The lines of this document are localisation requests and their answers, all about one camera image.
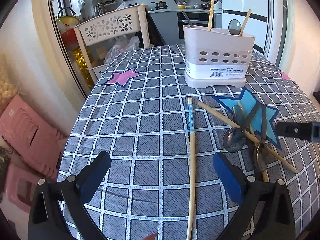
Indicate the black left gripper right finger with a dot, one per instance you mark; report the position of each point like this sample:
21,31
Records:
276,220

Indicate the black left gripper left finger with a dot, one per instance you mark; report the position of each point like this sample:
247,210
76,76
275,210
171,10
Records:
46,220

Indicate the grey checked tablecloth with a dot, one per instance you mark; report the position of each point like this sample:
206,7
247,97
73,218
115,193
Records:
145,128

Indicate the black built-in oven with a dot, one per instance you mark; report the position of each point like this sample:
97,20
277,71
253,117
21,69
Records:
198,18

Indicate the blue patterned wooden chopstick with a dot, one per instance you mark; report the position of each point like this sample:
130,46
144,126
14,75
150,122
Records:
192,172

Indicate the pink plastic stool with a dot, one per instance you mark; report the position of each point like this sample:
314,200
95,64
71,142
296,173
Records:
39,148

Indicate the beige plastic utensil holder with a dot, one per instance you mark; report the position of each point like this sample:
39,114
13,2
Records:
215,57

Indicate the black handled steel spoon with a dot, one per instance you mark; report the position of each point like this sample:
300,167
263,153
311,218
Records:
235,138

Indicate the yellow patterned wooden chopstick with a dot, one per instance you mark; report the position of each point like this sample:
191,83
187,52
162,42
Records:
211,14

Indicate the beige plastic storage rack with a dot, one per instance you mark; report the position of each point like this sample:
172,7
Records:
110,25

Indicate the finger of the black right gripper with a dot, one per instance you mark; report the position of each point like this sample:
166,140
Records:
308,131

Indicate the white refrigerator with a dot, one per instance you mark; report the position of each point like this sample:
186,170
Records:
258,21

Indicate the black handled utensil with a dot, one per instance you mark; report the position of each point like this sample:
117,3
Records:
187,19

